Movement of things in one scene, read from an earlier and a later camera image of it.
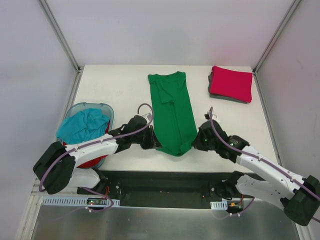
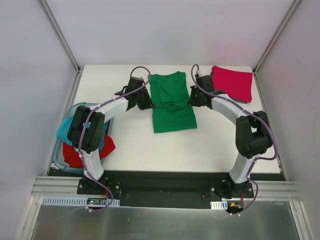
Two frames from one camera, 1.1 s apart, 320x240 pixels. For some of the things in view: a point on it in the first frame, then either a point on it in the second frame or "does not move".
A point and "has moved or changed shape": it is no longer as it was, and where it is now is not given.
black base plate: [160, 189] does not move
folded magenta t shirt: [231, 83] does not move
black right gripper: [197, 142] to [195, 97]
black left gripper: [150, 139] to [145, 99]
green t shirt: [175, 124] has moved or changed shape
